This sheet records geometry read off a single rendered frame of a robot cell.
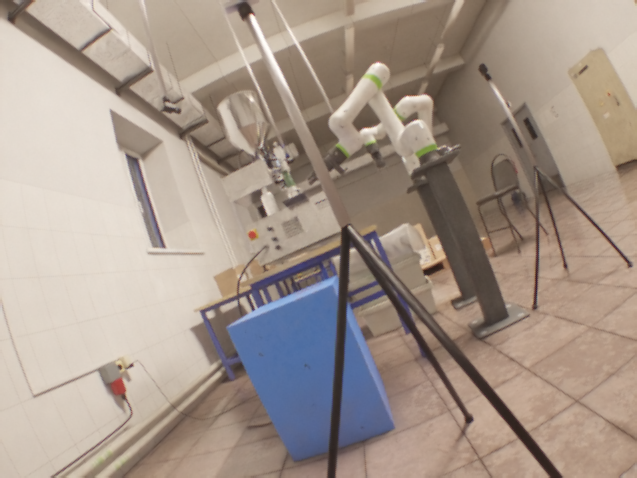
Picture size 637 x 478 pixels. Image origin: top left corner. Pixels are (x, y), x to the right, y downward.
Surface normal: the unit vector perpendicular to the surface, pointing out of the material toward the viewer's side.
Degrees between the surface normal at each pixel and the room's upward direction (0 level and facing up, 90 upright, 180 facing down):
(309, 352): 90
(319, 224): 90
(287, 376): 90
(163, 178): 90
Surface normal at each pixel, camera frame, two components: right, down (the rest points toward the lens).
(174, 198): -0.08, -0.04
